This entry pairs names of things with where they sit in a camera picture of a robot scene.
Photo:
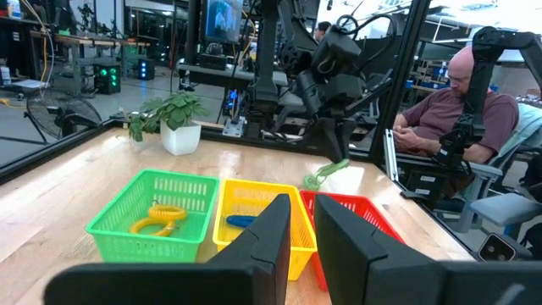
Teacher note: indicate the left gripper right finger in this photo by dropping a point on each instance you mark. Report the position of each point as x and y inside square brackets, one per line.
[351, 254]

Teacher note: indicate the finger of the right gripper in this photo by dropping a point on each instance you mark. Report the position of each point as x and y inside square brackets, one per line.
[344, 135]
[329, 135]

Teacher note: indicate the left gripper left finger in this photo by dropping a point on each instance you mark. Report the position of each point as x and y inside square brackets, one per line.
[262, 254]

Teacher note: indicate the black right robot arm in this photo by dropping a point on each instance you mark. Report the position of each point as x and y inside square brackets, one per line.
[296, 29]

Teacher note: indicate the black background robot arm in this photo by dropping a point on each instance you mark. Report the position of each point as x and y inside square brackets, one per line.
[491, 40]

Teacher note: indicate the red plastic basket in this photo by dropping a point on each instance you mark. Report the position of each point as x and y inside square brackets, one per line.
[368, 212]

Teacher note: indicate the yellow plastic basket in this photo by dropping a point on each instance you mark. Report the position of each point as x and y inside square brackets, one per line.
[250, 199]

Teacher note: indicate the person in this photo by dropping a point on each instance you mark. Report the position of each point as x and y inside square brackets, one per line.
[440, 112]
[322, 30]

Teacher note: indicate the black vertical stand pole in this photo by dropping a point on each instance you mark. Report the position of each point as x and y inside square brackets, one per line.
[264, 84]

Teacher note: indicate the grey side desk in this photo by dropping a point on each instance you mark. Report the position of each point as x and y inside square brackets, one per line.
[220, 76]

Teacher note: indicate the black desk monitor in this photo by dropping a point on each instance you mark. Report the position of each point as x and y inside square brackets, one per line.
[222, 21]

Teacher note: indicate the green plant in white pot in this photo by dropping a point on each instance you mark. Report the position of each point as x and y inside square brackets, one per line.
[180, 137]

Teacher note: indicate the green plastic basket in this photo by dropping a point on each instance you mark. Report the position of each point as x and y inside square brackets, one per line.
[118, 247]

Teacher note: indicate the small black rounded device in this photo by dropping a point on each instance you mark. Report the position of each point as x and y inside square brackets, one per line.
[496, 249]

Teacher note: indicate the grey office chair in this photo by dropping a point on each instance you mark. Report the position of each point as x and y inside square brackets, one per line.
[504, 209]

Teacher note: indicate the light blue jacket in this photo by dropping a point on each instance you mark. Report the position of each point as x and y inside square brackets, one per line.
[527, 127]

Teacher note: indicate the blue-lit black box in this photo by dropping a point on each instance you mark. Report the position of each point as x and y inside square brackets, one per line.
[146, 70]

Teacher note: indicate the black standing fan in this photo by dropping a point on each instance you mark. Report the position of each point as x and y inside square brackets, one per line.
[74, 123]

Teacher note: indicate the green-lit computer case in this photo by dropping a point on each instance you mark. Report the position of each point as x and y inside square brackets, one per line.
[106, 78]

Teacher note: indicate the wooden workbench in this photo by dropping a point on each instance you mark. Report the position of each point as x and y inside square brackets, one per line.
[84, 41]

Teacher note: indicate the black aluminium table frame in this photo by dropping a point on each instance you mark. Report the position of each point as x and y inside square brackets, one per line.
[42, 154]

